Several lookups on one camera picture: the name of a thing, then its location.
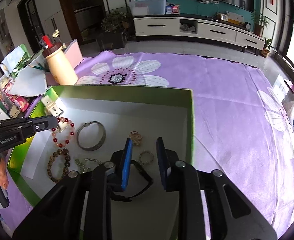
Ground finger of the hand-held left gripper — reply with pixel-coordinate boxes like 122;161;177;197
0;116;60;135

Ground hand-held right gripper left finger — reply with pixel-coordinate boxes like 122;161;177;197
13;137;134;240

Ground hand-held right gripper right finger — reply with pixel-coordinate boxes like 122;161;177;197
156;137;278;240

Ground pale green bead bracelet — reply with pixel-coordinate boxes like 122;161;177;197
139;151;154;166

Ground black wrist watch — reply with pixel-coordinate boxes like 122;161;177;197
109;160;154;202

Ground white wrist watch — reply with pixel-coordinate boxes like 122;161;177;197
41;96;65;133

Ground red and pink bead bracelet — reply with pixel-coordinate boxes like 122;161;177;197
51;117;75;148

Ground silver bangle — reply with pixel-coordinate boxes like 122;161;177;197
76;121;107;152

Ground brown wooden bead bracelet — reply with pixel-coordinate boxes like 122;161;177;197
47;149;71;183

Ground pale green chain bracelet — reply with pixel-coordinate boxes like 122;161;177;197
74;157;103;174

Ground green cardboard box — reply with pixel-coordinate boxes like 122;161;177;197
7;85;195;240

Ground white paper sheet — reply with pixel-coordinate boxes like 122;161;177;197
10;66;48;97

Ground yellow bear bottle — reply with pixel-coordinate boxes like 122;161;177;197
40;35;78;85

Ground green and white paper packet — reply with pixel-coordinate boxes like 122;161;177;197
0;44;32;77

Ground pink box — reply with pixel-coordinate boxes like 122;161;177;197
62;39;83;67

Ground purple floral cloth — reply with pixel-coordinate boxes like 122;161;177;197
0;51;294;233

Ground bushy plant in dark planter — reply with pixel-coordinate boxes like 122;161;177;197
96;11;128;51

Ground white tv cabinet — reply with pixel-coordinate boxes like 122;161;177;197
133;15;266;53

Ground small potted plant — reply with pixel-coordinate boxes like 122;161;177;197
261;37;275;58

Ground red and blue small boxes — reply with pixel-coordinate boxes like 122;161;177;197
166;4;181;14

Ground clear plastic storage box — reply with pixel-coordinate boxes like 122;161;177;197
129;0;167;16

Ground yellow flat box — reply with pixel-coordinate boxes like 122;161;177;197
226;11;244;24

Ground tall potted plant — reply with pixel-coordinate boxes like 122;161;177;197
251;11;269;37

